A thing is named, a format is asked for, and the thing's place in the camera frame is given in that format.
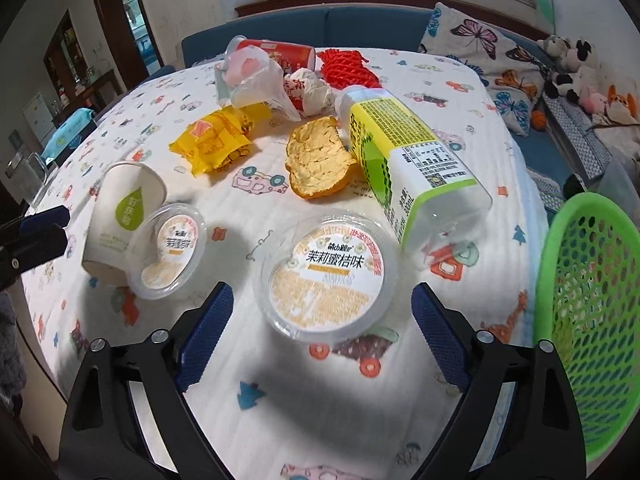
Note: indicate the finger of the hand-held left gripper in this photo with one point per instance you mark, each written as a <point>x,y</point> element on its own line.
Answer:
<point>30,255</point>
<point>50,217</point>

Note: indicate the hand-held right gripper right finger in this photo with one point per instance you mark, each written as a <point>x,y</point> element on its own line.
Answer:
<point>440,332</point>

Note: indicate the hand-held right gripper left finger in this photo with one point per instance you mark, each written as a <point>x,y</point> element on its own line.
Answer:
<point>207,332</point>

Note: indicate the large clear pudding cup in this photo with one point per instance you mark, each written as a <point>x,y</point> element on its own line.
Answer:
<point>325,280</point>

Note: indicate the green plastic basket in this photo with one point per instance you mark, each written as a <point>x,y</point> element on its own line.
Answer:
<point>590,310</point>

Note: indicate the red yarn tassel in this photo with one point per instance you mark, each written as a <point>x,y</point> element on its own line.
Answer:
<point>345,67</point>

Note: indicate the red cup with clear lid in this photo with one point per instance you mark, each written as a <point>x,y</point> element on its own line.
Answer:
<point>285,52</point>

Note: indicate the clear plastic container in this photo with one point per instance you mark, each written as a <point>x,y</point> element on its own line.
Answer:
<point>27,177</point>

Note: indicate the white paper cup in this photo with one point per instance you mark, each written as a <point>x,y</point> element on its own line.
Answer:
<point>120,210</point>

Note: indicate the small clear pudding cup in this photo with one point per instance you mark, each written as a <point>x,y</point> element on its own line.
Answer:
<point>170,255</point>

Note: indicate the chair with teal cloth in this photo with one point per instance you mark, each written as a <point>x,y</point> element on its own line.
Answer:
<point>70,127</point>

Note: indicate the printed blanket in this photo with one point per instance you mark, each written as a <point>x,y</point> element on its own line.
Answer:
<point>210,240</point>

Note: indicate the white refrigerator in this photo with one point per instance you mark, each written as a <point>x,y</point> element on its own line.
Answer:
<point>37,115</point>

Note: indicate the dark wooden cabinet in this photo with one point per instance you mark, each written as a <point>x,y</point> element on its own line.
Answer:
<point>65,55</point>

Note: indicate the yellow crumpled wrapper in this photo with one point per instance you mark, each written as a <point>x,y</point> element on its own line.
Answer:
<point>215,140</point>

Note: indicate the green label plastic bottle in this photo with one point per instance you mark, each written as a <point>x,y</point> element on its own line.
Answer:
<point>400,150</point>

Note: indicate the orange peel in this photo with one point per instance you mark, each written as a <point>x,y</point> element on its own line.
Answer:
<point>315,155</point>

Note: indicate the small orange ball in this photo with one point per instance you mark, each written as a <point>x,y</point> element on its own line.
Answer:
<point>539,121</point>

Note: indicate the grey patterned cushion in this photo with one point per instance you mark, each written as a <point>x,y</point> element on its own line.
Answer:
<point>580,135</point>

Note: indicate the clear plastic bag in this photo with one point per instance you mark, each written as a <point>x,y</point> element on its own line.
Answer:
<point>250,77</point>

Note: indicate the crumpled white paper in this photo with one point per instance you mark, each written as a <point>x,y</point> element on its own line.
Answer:
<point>312,90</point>

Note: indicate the pink plush toy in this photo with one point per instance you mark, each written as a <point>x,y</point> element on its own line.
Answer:
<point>592,101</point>

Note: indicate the butterfly print pillow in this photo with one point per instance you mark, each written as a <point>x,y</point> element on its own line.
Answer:
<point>475,45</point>

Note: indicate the orange fox plush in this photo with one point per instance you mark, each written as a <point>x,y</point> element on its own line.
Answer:
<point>619,104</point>

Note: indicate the black and white cow plush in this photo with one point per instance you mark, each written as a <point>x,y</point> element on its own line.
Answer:
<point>575,67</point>

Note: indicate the grey plush toy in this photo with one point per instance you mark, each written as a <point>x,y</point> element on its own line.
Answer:
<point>555,46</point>

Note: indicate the blue sofa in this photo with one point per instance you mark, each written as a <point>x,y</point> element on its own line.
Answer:
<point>300,25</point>

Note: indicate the brown wooden ledge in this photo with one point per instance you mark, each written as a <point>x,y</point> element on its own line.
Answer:
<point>380,7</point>

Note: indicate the brown wooden door frame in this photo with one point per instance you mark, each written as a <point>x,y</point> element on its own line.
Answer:
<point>107,25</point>

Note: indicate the green wall sticker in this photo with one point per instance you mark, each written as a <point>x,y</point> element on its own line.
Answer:
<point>545,5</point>

